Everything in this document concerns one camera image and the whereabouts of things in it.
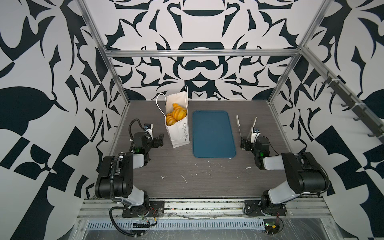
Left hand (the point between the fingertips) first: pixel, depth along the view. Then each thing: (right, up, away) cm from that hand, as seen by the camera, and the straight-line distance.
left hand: (155, 131), depth 93 cm
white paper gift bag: (+15, 0, -12) cm, 20 cm away
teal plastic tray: (+37, -3, +8) cm, 38 cm away
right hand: (+60, -3, +1) cm, 60 cm away
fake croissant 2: (+10, +7, -7) cm, 15 cm away
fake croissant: (+15, +11, -9) cm, 21 cm away
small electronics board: (+60, -42, -22) cm, 77 cm away
